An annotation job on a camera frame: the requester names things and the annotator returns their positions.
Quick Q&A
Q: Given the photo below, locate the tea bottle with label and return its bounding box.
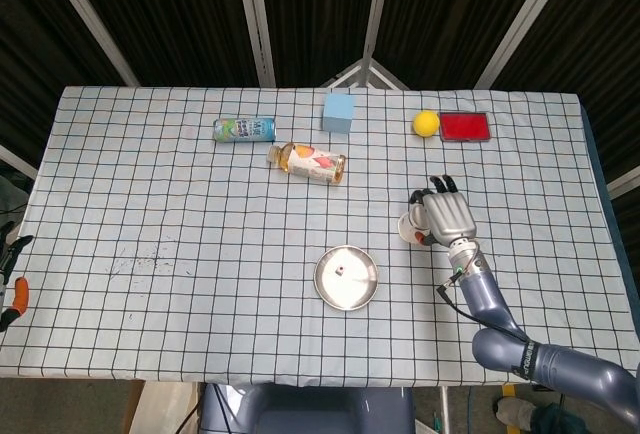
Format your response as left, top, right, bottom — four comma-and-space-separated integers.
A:
267, 142, 347, 186

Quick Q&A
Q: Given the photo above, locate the yellow ball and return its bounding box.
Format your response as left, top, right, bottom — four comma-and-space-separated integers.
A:
412, 110, 441, 139

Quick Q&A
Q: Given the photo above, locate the grey shoe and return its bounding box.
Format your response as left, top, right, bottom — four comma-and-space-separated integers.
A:
494, 396, 539, 428

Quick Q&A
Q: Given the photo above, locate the white metal frame post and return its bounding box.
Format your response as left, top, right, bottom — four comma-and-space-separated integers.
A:
38, 0, 140, 87
473, 0, 580, 90
233, 0, 277, 88
358, 0, 395, 88

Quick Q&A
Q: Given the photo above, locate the white triangular frame brace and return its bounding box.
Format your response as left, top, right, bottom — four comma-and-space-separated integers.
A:
326, 58, 411, 89

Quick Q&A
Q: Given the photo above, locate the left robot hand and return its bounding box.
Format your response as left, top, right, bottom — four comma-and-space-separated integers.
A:
0, 223, 35, 334

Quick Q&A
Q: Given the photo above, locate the red ink pad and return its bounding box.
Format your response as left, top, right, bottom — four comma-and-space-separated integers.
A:
439, 111, 492, 144

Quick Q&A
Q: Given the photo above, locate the white metal frame bar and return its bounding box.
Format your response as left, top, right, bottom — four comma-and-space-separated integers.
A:
0, 143, 39, 181
607, 166, 640, 200

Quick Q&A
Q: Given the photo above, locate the blue green drink can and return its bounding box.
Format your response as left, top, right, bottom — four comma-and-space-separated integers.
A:
213, 117, 278, 144

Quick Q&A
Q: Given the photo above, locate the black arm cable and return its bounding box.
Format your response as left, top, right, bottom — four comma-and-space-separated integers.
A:
436, 252, 529, 341

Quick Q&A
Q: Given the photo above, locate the grey green clothing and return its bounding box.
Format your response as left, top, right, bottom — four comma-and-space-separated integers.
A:
0, 173, 29, 235

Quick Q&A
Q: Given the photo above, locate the round steel plate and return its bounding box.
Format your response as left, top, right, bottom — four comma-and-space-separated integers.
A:
313, 245, 380, 311

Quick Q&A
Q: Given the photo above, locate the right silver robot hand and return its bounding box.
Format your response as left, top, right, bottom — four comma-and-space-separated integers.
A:
410, 174, 477, 248

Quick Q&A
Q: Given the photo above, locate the white paper cup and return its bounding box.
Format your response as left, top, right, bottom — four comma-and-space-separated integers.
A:
398, 204, 432, 245

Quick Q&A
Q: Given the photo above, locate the checkered tablecloth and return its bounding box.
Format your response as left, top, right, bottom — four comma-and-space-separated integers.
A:
0, 85, 640, 388

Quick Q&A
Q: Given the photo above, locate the light blue cube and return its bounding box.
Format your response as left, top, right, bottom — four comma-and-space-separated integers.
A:
321, 93, 357, 134

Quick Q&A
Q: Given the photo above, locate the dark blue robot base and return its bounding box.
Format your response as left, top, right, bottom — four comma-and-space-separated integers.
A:
199, 382, 416, 434

